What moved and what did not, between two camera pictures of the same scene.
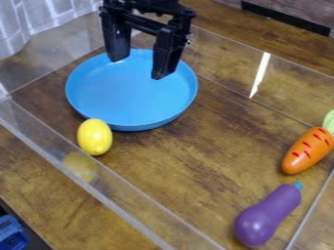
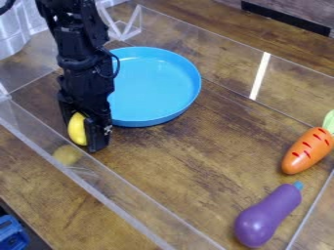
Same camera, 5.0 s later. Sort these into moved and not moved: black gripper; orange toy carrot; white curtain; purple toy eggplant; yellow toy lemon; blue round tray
Moved: yellow toy lemon; black gripper
Not moved: purple toy eggplant; orange toy carrot; blue round tray; white curtain
